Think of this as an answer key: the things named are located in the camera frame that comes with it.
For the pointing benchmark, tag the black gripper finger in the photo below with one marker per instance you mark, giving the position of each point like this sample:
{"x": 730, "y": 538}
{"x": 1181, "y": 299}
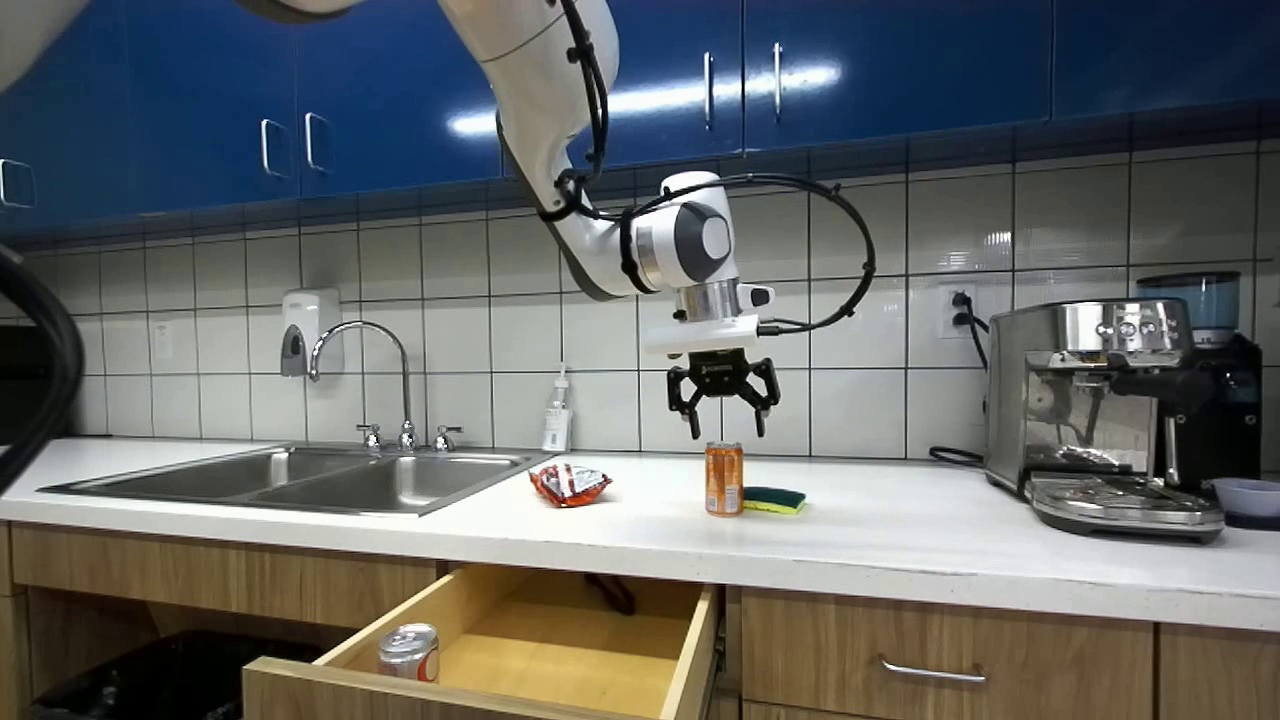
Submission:
{"x": 695, "y": 417}
{"x": 762, "y": 417}

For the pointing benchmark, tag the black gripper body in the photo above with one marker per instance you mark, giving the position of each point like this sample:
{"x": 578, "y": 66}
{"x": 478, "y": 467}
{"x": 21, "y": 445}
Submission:
{"x": 723, "y": 372}

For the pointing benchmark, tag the wooden drawer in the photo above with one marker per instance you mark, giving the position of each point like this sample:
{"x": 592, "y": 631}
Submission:
{"x": 515, "y": 646}
{"x": 818, "y": 653}

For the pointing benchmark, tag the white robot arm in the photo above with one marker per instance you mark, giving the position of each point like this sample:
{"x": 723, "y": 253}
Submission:
{"x": 585, "y": 144}

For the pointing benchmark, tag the silver can in drawer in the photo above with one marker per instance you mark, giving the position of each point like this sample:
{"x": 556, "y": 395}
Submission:
{"x": 409, "y": 649}

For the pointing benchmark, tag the green yellow sponge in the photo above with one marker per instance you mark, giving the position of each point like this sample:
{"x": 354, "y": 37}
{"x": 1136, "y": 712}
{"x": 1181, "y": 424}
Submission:
{"x": 775, "y": 497}

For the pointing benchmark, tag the clear soap pump bottle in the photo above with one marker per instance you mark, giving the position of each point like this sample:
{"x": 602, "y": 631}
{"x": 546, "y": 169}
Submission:
{"x": 556, "y": 417}

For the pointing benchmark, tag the red chip bag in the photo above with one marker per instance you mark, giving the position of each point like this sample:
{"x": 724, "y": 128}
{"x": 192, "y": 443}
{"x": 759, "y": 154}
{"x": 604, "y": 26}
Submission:
{"x": 568, "y": 485}

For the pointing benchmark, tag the chrome faucet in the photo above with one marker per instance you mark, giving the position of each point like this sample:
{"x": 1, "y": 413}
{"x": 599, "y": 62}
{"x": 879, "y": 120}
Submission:
{"x": 409, "y": 429}

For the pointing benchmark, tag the silver espresso machine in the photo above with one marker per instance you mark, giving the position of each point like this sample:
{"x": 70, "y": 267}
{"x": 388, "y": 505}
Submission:
{"x": 1081, "y": 417}

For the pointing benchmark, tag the stainless steel sink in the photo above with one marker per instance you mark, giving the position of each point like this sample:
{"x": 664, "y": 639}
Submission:
{"x": 313, "y": 481}

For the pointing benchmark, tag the black coffee grinder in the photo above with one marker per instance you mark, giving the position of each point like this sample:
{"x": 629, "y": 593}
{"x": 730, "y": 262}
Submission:
{"x": 1220, "y": 437}

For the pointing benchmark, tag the grey bowl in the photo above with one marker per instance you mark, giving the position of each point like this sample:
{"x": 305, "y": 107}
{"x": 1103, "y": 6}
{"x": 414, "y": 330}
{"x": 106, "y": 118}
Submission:
{"x": 1251, "y": 501}

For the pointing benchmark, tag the black trash bin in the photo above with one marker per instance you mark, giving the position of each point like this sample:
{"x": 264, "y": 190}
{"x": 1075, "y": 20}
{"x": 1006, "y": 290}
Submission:
{"x": 177, "y": 676}

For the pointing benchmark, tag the blue upper cabinets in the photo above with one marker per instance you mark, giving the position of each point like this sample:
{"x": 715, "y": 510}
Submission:
{"x": 716, "y": 76}

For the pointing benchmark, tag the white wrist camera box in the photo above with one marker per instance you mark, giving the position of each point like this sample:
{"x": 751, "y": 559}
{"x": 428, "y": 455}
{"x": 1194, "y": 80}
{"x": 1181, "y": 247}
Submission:
{"x": 711, "y": 318}

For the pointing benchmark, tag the silver right drawer handle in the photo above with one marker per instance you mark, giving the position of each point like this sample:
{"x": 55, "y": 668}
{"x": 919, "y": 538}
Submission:
{"x": 971, "y": 676}

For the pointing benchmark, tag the white wall soap dispenser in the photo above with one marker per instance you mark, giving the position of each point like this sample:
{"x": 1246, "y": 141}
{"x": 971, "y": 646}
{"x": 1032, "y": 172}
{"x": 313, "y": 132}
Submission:
{"x": 305, "y": 318}

